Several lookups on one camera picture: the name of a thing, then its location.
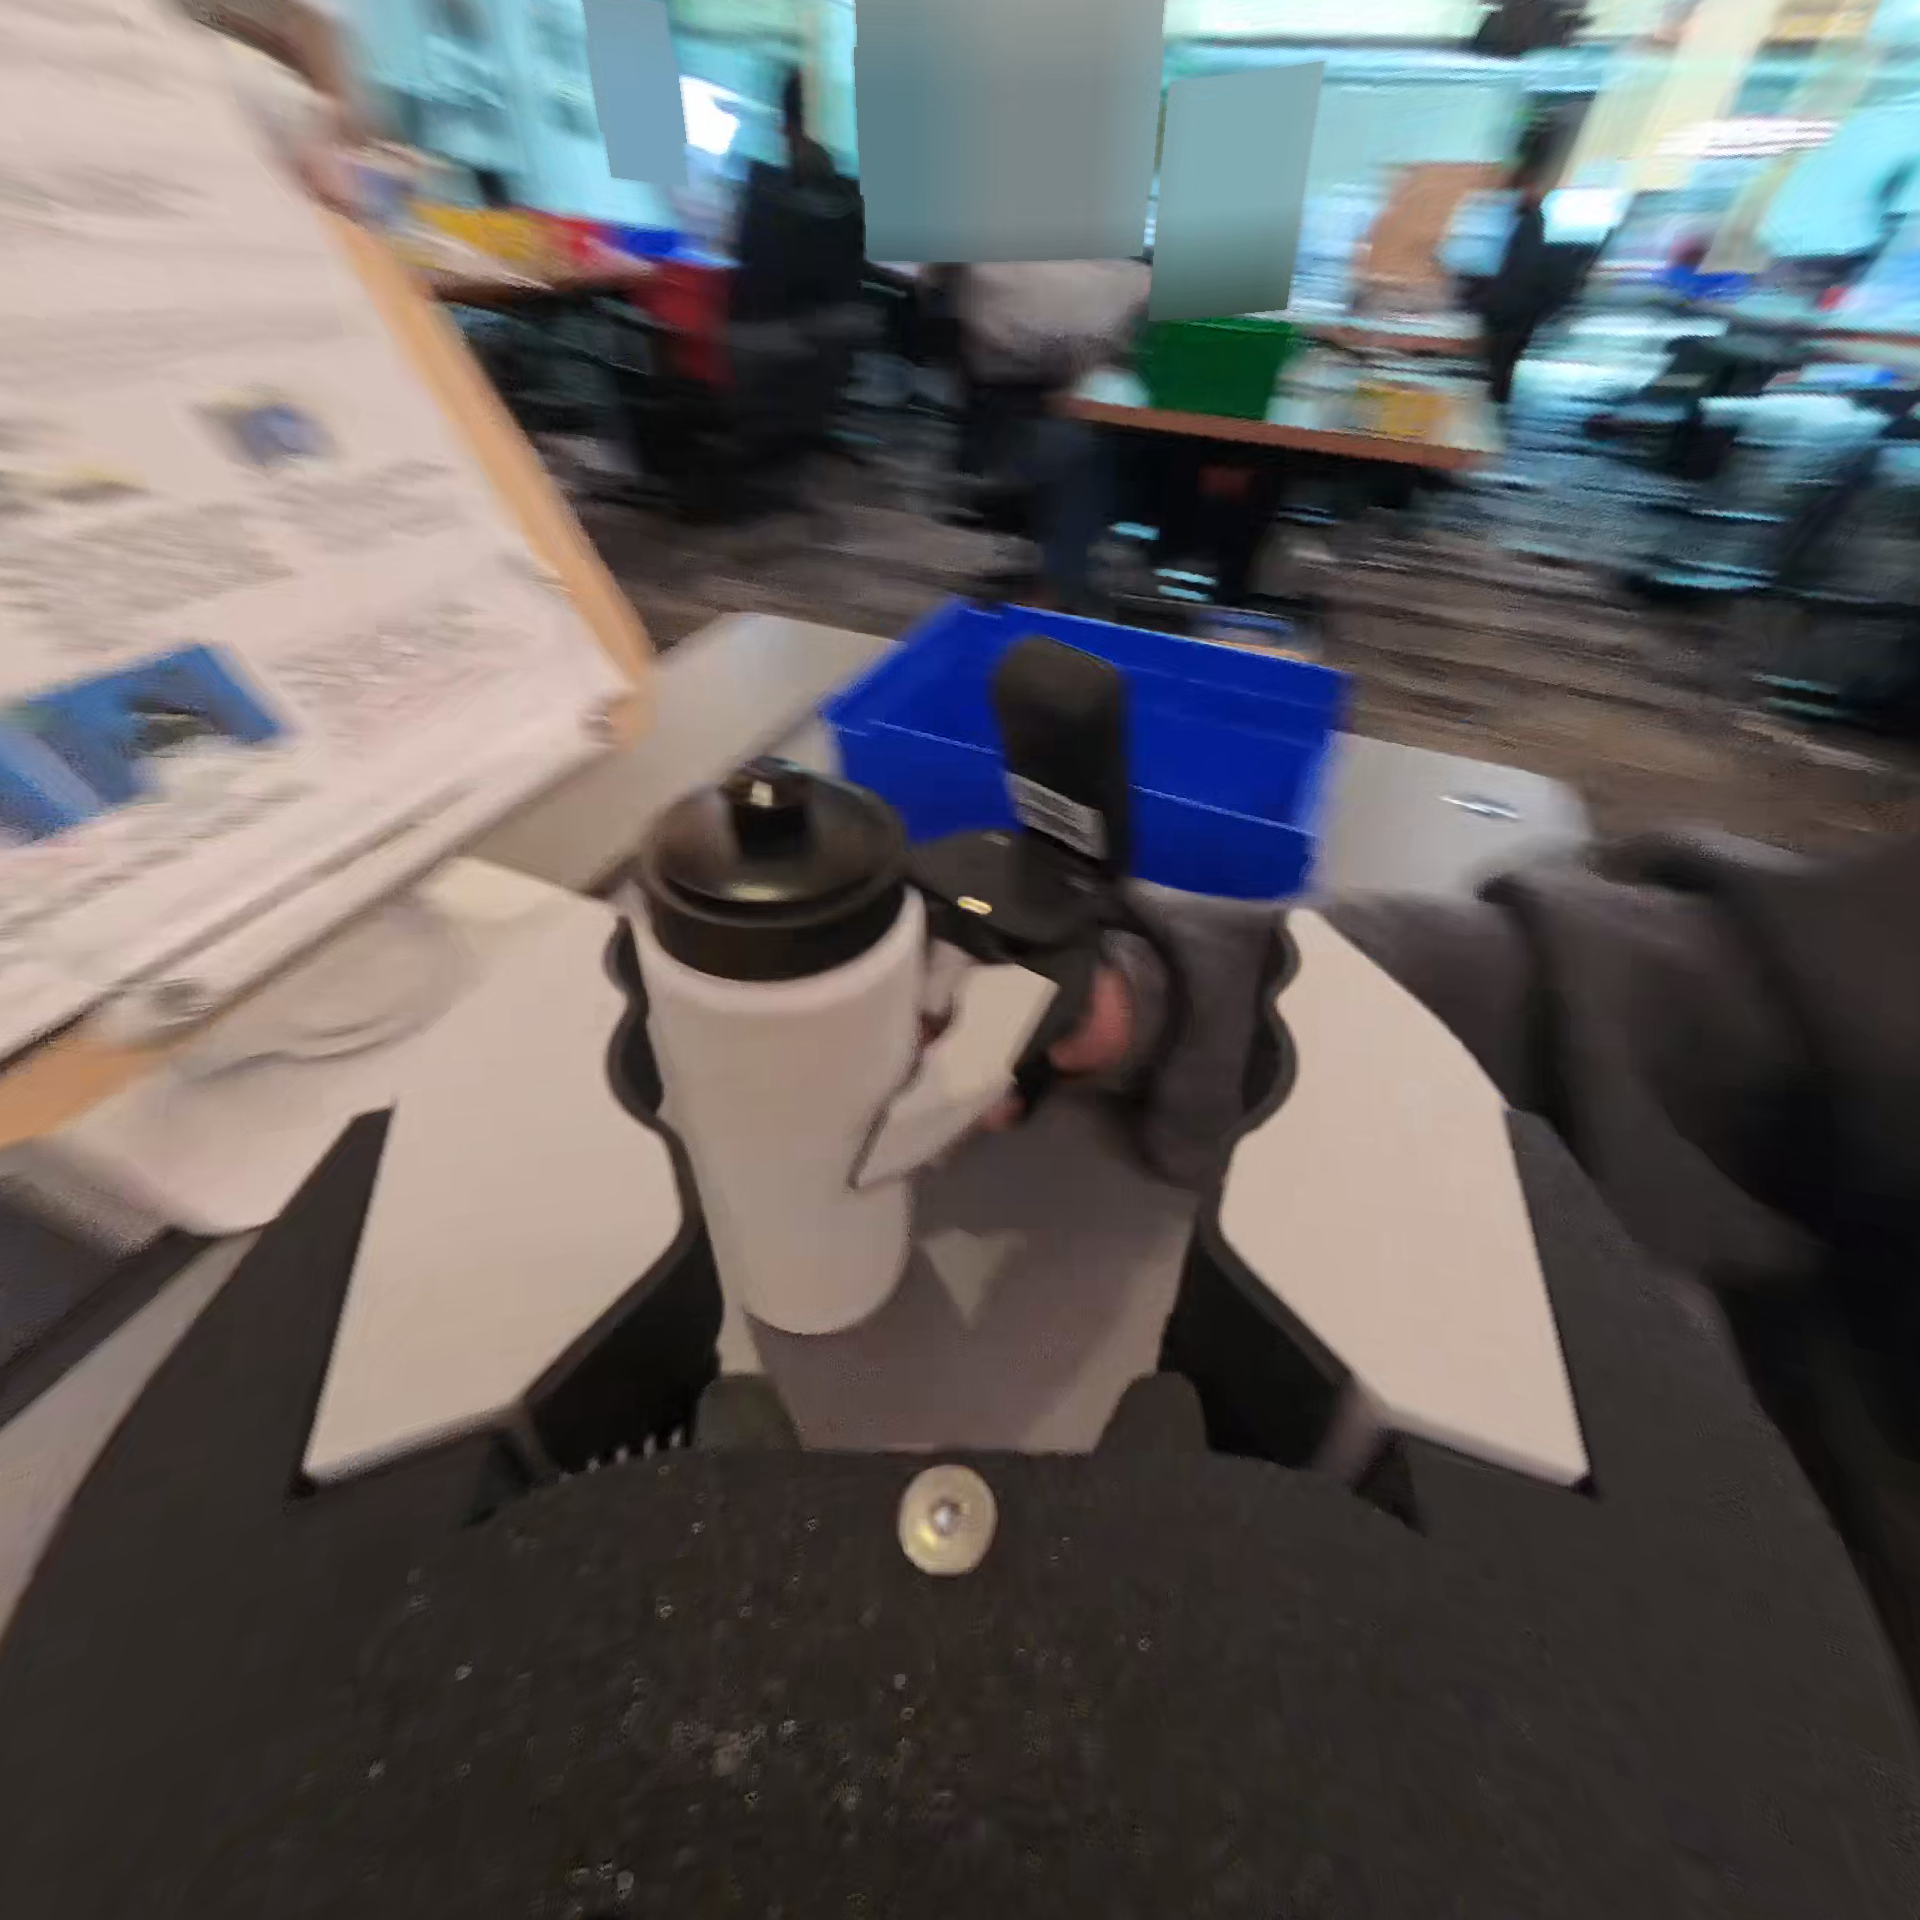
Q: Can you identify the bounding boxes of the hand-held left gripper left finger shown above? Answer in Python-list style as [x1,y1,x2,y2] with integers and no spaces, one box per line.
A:
[302,918,726,1486]

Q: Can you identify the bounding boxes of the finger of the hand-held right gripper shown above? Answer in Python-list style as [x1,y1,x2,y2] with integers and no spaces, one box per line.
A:
[849,961,1062,1194]

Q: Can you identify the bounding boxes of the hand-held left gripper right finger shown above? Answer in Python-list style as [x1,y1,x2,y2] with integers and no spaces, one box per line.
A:
[1164,907,1590,1486]

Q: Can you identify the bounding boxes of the blue plastic bin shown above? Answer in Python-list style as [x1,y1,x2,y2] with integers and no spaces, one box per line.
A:
[818,598,1350,900]

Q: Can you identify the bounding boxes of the white plastic bottle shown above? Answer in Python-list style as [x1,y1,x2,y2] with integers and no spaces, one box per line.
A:
[634,889,933,1336]

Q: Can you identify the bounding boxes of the black bottle lid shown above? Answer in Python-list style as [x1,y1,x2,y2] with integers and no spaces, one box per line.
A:
[647,752,907,980]

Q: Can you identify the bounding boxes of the person's right forearm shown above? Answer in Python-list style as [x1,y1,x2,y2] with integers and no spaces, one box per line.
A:
[1107,833,1920,1292]

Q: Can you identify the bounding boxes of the person's right hand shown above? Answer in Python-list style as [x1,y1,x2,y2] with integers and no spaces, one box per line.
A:
[1045,968,1161,1082]

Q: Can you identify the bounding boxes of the brown wooden table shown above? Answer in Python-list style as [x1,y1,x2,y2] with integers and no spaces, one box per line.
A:
[1057,397,1503,486]

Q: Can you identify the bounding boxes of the green plastic bin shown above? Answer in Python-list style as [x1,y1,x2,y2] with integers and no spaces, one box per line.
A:
[1143,314,1303,424]

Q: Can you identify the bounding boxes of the instruction sheet on stand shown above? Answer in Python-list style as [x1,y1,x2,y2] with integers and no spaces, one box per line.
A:
[0,0,663,1242]

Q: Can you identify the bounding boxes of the printed instruction sheet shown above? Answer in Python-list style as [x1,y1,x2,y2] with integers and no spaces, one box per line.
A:
[0,0,634,1042]

